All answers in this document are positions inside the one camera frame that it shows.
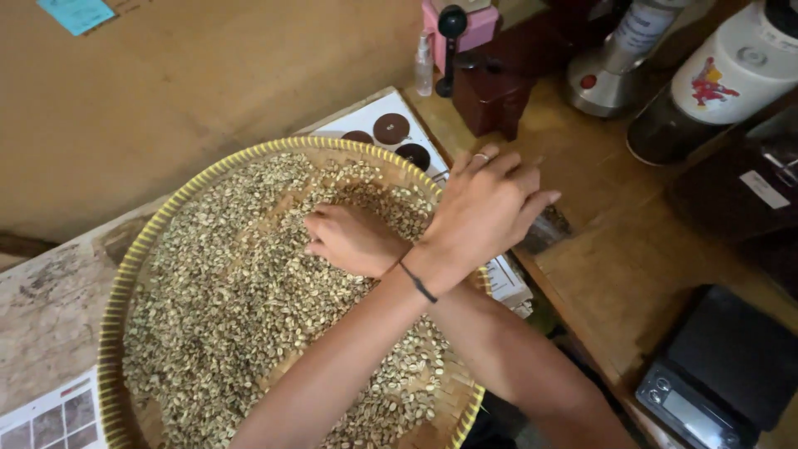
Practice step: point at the person's right hand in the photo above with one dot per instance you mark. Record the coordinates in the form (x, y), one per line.
(361, 240)

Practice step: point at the person's left hand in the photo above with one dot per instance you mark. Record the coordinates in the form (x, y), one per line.
(480, 212)

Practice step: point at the person's right fingers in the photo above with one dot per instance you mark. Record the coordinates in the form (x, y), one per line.
(319, 227)

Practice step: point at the heap of green coffee beans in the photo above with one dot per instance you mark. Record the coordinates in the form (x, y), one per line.
(230, 299)

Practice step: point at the black wrist band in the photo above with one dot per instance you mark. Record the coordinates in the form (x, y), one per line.
(419, 285)

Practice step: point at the white chart card brown circles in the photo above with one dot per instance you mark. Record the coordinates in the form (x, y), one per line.
(368, 118)

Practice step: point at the small clear spray bottle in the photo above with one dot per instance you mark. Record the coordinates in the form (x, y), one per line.
(424, 65)

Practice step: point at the woven bamboo tray yellow rim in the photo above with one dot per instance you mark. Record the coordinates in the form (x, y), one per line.
(124, 280)

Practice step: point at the dark red manual coffee grinder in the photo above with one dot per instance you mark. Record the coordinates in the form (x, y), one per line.
(492, 87)

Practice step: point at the dark bag of beans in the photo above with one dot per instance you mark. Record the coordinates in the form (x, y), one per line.
(545, 229)

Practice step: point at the pink box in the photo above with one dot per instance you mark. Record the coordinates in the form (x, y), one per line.
(479, 28)

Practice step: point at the blue paper note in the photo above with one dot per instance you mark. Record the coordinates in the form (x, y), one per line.
(76, 12)

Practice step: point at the printed sheet with photo squares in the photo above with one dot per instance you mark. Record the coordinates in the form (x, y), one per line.
(53, 418)

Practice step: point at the steel electric grinder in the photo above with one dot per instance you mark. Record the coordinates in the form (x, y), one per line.
(614, 59)

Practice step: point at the dark container with white label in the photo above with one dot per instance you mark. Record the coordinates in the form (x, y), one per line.
(742, 181)

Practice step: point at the black digital scale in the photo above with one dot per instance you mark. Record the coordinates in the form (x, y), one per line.
(723, 368)

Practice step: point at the white grinder with red sticker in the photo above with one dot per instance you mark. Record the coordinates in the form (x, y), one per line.
(729, 81)

